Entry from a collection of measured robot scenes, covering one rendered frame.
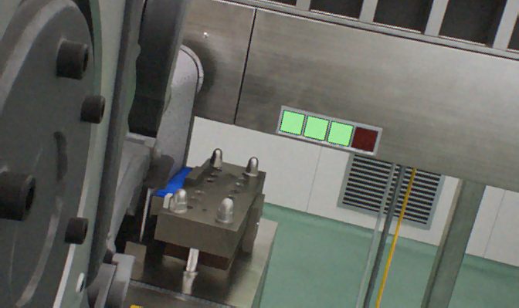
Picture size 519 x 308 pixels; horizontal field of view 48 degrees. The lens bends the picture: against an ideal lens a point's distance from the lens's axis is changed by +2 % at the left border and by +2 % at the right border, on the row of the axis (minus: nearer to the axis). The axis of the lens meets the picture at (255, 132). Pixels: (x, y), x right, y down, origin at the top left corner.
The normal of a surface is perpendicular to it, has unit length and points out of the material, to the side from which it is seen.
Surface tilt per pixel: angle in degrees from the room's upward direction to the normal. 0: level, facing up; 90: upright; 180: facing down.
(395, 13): 90
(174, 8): 70
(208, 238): 90
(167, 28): 85
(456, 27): 90
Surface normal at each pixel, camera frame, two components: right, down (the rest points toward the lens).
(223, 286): 0.19, -0.95
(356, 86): -0.16, 0.22
